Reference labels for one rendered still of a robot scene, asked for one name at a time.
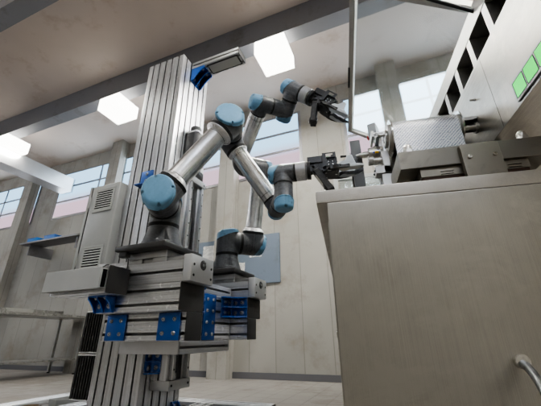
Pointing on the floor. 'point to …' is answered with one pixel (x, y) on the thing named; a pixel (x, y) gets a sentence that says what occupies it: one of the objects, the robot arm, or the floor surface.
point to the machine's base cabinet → (438, 297)
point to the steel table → (55, 335)
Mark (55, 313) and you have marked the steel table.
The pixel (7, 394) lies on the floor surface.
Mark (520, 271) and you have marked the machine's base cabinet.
